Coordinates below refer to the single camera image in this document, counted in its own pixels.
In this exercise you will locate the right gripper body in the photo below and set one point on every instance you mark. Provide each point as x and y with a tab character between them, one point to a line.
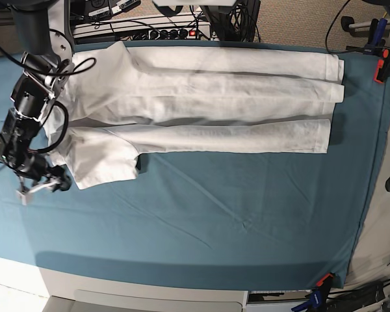
32	169

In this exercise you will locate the white T-shirt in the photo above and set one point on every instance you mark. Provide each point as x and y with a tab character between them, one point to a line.
178	99

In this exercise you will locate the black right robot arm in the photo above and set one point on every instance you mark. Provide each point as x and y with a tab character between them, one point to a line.
44	30

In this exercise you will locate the orange black clamp top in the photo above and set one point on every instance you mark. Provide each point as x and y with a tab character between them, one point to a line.
383	67

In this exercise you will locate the orange blue clamp bottom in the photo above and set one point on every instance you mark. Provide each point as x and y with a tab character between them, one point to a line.
316	301

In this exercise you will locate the teal table cloth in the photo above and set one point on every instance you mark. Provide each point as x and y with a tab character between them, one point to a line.
217	220

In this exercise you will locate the black power strip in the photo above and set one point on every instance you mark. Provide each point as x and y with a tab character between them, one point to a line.
189	33

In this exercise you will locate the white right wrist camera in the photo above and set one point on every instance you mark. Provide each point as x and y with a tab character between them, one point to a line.
25	196

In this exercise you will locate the blue handled clamp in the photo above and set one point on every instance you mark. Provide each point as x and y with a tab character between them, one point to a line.
375	43

